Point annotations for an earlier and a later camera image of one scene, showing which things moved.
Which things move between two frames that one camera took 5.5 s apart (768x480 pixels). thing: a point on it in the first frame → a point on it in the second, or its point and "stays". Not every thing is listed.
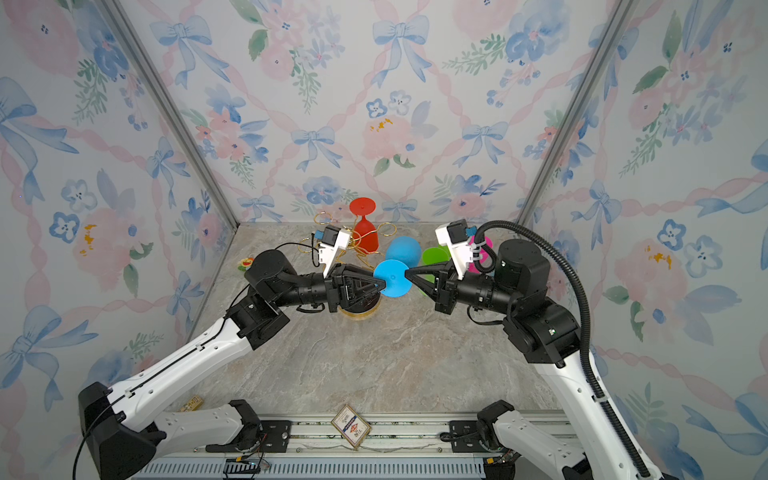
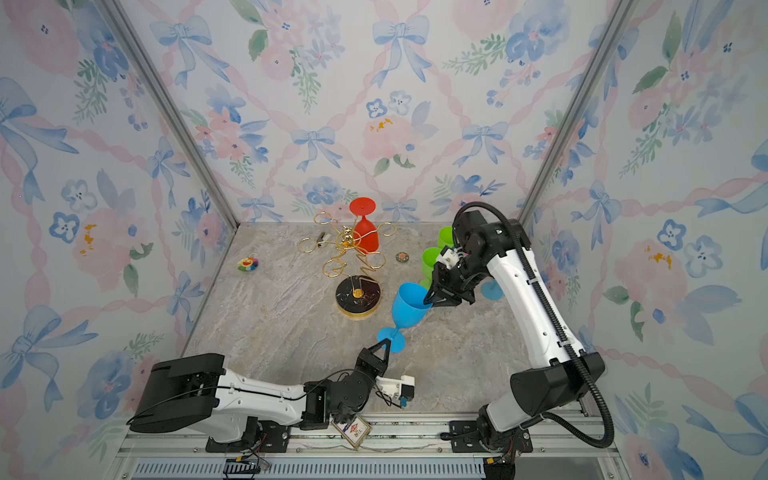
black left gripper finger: x=347 y=270 → x=374 y=347
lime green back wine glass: x=435 y=255 stays
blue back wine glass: x=402 y=254 → x=408 y=310
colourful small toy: x=245 y=264 stays
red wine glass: x=365 y=236 stays
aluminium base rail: x=342 y=447 stays
